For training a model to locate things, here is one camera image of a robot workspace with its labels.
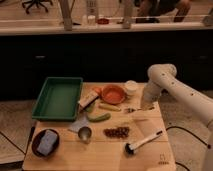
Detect grey cloth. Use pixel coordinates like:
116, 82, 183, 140
68, 115, 89, 133

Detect green cucumber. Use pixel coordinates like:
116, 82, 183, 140
87, 113, 111, 122

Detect small metal cup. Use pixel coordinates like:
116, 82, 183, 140
78, 127, 92, 144

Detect red object on counter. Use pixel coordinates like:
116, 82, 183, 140
97, 18, 109, 25

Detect dark round plate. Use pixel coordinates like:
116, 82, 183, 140
32, 129, 60, 157

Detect wooden post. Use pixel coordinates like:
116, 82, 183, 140
122, 0, 133, 29
59, 0, 72, 31

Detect white plastic cup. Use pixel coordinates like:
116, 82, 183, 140
124, 80, 138, 96

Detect silver metal fork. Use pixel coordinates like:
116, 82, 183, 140
124, 108, 142, 113

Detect black office chair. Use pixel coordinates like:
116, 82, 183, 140
22, 0, 53, 14

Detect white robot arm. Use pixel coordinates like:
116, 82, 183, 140
141, 64, 213, 171

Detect black floor cable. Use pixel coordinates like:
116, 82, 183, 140
166, 125, 211, 148

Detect yellow corn piece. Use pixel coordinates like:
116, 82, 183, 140
99, 103, 121, 112

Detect black and white brush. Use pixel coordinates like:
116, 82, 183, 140
125, 131, 162, 155

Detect blue sponge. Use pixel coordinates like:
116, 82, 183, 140
37, 130, 57, 156

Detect wooden post right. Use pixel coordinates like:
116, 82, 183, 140
122, 0, 133, 29

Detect wooden post left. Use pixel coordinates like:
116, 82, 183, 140
59, 0, 72, 31

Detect orange plastic bowl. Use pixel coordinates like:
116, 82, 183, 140
101, 85, 126, 105

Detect brown grape bunch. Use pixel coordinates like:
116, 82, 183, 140
103, 127, 130, 138

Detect green plastic tray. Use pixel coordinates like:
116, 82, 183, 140
32, 77, 83, 121

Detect person in background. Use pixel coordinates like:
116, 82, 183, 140
135, 0, 191, 23

